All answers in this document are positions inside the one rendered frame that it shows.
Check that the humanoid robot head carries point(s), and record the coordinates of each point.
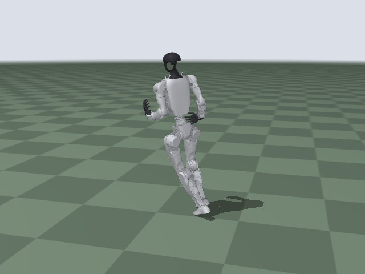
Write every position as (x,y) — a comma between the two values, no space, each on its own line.
(172,58)

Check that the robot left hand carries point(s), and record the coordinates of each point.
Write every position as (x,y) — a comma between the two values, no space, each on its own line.
(148,112)

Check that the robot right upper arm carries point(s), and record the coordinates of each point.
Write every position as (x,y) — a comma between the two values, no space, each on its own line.
(196,90)

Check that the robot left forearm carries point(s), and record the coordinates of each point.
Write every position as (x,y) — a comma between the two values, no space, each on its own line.
(155,115)

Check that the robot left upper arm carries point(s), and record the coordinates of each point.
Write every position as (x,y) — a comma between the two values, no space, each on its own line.
(159,89)

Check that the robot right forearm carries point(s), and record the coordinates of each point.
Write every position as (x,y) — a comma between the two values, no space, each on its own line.
(201,111)

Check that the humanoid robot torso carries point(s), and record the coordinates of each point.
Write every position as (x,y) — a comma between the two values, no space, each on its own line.
(178,101)

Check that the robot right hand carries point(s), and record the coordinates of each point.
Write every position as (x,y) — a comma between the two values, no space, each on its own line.
(194,118)

